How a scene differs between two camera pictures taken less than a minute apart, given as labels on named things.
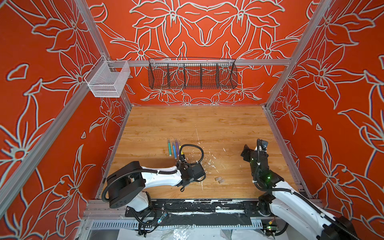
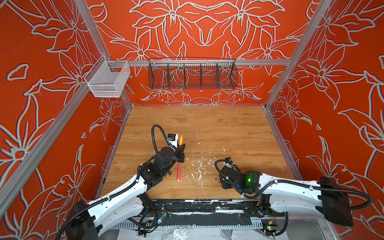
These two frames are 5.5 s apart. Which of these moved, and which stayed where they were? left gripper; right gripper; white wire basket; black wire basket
Moved: left gripper; right gripper
Stayed: black wire basket; white wire basket
